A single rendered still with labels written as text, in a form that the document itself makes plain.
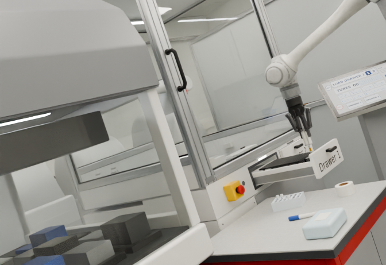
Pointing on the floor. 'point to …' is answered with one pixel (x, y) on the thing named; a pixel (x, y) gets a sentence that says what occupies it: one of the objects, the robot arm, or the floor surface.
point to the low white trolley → (334, 245)
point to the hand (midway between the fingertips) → (306, 137)
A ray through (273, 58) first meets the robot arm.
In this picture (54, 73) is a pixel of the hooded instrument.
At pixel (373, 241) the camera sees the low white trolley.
